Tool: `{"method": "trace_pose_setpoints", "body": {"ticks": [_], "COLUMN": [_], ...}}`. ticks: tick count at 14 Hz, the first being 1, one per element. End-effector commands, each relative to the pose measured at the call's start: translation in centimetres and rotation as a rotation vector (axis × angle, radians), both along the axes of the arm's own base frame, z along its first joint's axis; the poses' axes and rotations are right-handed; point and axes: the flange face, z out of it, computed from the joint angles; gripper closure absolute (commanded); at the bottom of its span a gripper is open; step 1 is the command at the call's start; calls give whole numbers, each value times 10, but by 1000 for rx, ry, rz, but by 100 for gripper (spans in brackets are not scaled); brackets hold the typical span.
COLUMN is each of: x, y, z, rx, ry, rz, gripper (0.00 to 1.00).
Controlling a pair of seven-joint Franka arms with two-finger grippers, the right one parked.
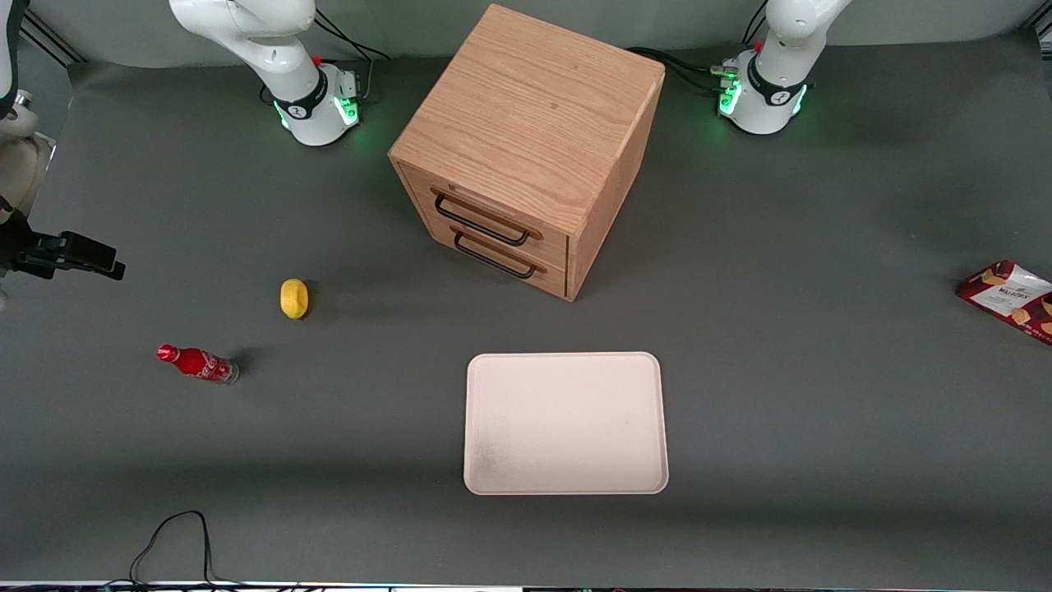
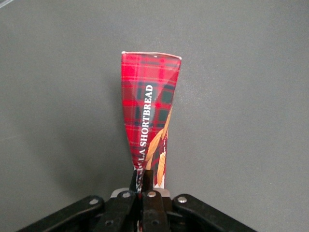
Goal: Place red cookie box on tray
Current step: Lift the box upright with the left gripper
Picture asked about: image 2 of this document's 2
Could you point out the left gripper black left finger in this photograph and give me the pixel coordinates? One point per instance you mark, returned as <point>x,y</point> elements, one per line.
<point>120,207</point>

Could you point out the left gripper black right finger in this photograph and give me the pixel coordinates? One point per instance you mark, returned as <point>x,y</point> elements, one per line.
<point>154,210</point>

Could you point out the red tartan cookie box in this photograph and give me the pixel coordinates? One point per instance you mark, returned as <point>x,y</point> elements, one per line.
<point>147,96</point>

